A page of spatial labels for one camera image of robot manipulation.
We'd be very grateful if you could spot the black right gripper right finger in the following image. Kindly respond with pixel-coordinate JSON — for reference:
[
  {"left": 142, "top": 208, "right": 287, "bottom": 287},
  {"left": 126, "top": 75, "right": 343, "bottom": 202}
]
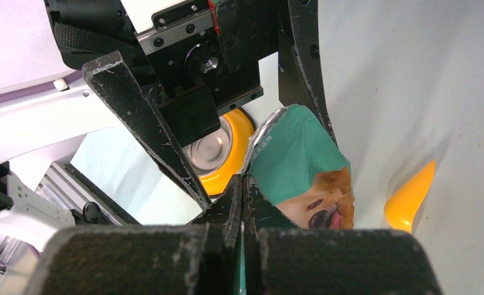
[{"left": 242, "top": 175, "right": 442, "bottom": 294}]

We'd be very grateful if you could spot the yellow plastic scoop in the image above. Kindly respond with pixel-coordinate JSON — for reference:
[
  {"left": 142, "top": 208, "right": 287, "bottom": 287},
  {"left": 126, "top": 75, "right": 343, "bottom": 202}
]
[{"left": 383, "top": 160, "right": 435, "bottom": 233}]

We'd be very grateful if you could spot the green white pet food bag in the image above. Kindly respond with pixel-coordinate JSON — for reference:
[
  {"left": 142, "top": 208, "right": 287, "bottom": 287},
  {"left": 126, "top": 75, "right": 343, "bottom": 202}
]
[{"left": 238, "top": 104, "right": 356, "bottom": 295}]

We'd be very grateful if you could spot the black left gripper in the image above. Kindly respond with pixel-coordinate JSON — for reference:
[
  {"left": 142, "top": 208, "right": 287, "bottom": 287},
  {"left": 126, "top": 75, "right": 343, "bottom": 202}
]
[{"left": 82, "top": 0, "right": 337, "bottom": 210}]

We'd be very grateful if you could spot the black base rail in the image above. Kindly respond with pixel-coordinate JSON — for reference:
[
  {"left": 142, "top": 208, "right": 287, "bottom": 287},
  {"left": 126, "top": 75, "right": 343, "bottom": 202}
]
[{"left": 61, "top": 163, "right": 140, "bottom": 225}]

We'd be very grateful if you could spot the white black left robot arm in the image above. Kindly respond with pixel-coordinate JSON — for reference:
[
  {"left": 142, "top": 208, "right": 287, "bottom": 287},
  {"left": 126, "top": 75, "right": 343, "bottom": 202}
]
[{"left": 0, "top": 1, "right": 333, "bottom": 251}]

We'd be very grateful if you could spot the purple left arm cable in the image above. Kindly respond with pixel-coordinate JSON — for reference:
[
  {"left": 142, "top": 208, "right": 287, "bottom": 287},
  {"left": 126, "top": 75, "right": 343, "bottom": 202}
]
[{"left": 0, "top": 69, "right": 84, "bottom": 109}]

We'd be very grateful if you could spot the yellow double pet bowl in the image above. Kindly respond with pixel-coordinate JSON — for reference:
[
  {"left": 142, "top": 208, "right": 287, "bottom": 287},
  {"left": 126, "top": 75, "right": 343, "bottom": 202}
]
[{"left": 183, "top": 108, "right": 256, "bottom": 199}]

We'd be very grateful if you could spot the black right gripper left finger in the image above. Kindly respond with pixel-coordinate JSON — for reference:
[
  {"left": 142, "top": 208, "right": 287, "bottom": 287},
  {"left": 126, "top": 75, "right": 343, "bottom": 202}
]
[{"left": 25, "top": 175, "right": 243, "bottom": 294}]

